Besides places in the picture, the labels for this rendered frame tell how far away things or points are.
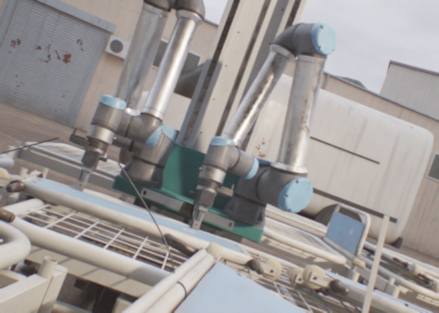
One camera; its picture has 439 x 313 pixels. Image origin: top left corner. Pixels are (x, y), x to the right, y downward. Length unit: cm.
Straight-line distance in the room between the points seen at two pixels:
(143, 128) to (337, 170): 744
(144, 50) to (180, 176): 58
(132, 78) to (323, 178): 717
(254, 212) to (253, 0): 98
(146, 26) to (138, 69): 17
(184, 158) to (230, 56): 52
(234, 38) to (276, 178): 75
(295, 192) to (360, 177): 733
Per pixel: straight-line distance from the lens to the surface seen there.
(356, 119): 943
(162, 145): 231
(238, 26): 259
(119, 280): 144
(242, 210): 228
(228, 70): 255
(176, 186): 245
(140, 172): 230
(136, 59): 226
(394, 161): 967
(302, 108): 214
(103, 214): 164
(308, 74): 214
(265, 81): 219
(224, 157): 194
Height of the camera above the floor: 79
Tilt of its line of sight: 1 degrees up
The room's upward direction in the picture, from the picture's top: 20 degrees clockwise
